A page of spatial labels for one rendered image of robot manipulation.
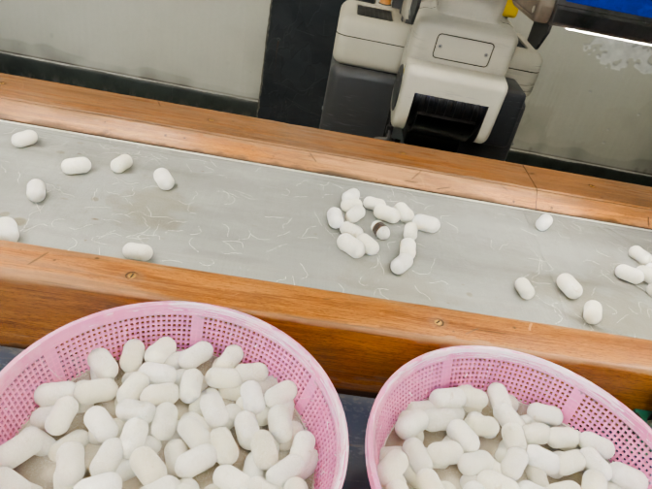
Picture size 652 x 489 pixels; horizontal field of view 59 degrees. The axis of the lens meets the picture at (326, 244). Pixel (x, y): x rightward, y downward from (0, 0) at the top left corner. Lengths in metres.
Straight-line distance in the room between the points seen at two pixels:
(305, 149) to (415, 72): 0.47
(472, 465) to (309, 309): 0.20
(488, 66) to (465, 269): 0.69
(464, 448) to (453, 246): 0.32
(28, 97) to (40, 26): 2.14
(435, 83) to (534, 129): 1.74
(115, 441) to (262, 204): 0.39
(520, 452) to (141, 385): 0.32
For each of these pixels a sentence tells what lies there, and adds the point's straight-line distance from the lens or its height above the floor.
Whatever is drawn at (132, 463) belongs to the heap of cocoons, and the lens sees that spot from 0.47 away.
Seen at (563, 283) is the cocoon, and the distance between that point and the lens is 0.75.
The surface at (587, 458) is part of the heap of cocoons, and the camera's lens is 0.57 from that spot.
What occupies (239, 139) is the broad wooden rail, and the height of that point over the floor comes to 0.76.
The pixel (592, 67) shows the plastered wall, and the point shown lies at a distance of 2.96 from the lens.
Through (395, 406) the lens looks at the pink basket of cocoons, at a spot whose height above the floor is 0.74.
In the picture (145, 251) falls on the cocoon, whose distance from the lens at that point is 0.63.
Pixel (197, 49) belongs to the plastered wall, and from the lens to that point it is 2.86.
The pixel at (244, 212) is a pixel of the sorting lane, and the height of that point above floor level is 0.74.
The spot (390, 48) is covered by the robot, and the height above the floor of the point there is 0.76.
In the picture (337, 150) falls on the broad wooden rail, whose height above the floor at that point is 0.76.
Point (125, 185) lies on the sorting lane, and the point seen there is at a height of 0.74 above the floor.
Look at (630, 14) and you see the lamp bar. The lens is 0.58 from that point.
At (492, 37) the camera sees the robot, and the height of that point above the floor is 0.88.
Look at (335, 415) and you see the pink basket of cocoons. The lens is 0.48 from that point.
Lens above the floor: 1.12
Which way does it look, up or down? 33 degrees down
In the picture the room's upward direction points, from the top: 12 degrees clockwise
